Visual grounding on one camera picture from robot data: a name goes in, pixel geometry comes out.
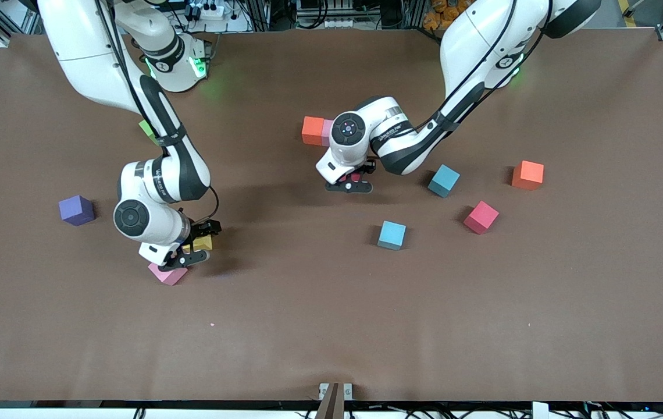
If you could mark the orange foam cube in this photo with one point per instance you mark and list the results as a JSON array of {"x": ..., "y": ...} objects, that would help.
[
  {"x": 312, "y": 131},
  {"x": 527, "y": 176}
]

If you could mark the small white box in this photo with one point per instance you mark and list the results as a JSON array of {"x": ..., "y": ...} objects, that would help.
[{"x": 539, "y": 411}]

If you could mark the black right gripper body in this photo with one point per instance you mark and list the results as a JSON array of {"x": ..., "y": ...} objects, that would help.
[{"x": 199, "y": 228}]

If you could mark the pile of orange objects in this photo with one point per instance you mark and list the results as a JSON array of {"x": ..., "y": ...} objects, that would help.
[{"x": 433, "y": 17}]

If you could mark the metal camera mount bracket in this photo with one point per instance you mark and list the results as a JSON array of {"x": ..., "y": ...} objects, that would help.
[{"x": 334, "y": 401}]

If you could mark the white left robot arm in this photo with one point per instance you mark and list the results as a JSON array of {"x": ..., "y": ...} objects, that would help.
[{"x": 483, "y": 46}]

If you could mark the green foam cube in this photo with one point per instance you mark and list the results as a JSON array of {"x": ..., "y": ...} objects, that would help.
[{"x": 145, "y": 129}]

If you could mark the purple foam cube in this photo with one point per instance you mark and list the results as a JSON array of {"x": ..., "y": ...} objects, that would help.
[{"x": 76, "y": 210}]

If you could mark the white power strip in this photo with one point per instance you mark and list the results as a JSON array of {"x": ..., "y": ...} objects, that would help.
[
  {"x": 338, "y": 23},
  {"x": 212, "y": 10}
]

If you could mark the pink foam cube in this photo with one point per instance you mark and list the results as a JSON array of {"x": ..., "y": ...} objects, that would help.
[
  {"x": 327, "y": 131},
  {"x": 171, "y": 276}
]

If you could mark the yellow foam cube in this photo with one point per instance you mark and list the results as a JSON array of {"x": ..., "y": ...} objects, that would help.
[{"x": 203, "y": 243}]

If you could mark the red foam cube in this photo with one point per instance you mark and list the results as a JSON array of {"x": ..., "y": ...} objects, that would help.
[
  {"x": 481, "y": 217},
  {"x": 356, "y": 177}
]

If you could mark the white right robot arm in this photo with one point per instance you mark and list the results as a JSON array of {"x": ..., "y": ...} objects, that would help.
[{"x": 157, "y": 224}]

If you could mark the blue foam cube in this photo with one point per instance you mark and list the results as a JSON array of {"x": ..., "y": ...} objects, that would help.
[
  {"x": 392, "y": 234},
  {"x": 443, "y": 180}
]

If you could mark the table cover sheet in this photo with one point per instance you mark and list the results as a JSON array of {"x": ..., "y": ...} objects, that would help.
[{"x": 331, "y": 302}]

